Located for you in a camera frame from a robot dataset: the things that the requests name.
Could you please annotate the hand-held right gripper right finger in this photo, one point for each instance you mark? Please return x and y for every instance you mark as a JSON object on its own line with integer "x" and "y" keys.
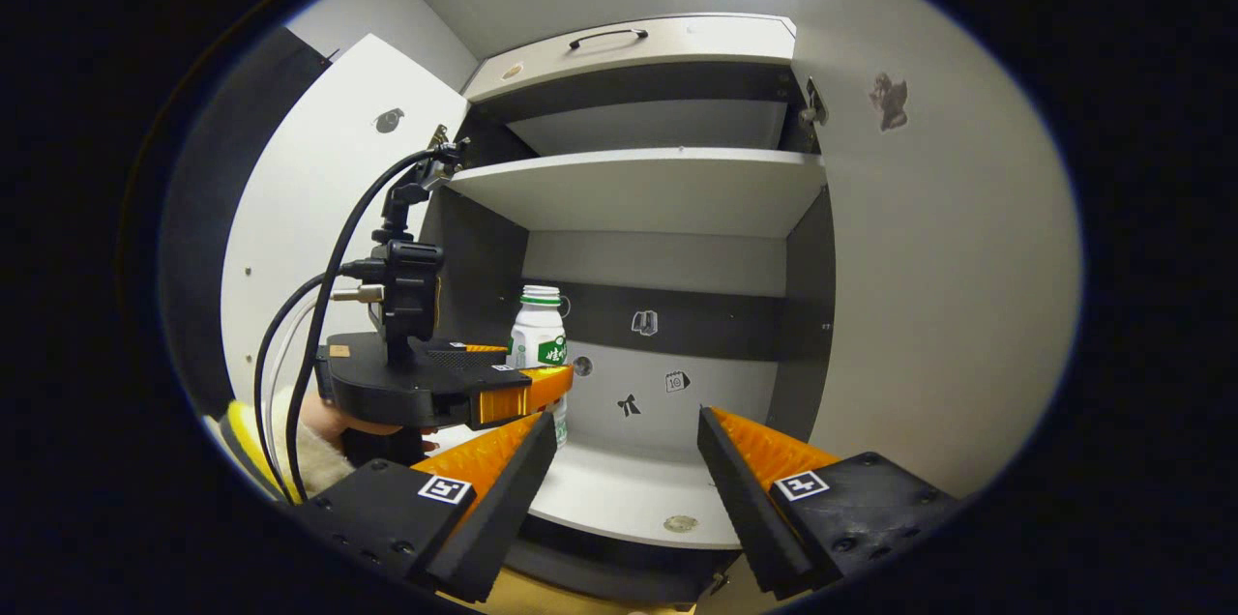
{"x": 745, "y": 509}

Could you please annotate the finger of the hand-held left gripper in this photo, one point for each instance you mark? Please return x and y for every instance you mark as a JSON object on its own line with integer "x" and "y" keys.
{"x": 479, "y": 348}
{"x": 522, "y": 393}

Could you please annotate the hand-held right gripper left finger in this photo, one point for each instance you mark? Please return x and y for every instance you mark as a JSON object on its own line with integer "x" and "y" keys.
{"x": 503, "y": 509}

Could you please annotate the white bottle with green label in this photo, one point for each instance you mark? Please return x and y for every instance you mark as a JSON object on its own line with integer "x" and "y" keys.
{"x": 537, "y": 325}

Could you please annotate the black backdrop cloth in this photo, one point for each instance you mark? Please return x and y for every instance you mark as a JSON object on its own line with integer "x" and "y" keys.
{"x": 213, "y": 209}

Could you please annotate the metal door hinge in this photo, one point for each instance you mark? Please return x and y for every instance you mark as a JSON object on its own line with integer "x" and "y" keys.
{"x": 440, "y": 137}
{"x": 813, "y": 102}

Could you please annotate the white cabinet drawer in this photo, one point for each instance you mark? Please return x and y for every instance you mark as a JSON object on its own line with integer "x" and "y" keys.
{"x": 638, "y": 54}

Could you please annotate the white cabinet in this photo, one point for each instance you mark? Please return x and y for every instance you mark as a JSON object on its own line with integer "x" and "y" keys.
{"x": 658, "y": 257}

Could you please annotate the white cabinet shelf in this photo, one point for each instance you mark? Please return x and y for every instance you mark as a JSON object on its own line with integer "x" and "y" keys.
{"x": 658, "y": 190}

